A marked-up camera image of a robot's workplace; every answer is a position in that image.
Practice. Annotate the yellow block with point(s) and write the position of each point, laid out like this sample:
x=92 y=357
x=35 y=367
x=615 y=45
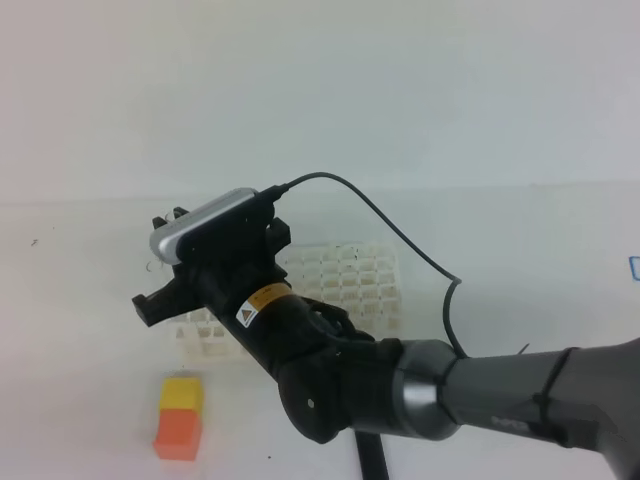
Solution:
x=182 y=393

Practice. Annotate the orange block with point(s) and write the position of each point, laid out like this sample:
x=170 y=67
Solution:
x=178 y=434

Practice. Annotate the white test tube rack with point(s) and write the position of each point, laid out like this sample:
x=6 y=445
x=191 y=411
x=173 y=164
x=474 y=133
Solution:
x=362 y=278

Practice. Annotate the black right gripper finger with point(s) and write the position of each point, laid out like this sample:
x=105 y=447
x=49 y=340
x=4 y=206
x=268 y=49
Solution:
x=167 y=216

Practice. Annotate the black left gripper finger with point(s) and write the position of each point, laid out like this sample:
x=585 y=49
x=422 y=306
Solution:
x=172 y=300

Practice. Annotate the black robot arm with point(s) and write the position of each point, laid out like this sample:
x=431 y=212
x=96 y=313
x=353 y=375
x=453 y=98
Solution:
x=332 y=376

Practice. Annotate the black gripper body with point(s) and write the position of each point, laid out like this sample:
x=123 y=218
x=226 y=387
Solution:
x=229 y=265

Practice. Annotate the blue outlined label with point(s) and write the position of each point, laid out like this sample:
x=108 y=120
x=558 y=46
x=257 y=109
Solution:
x=634 y=264

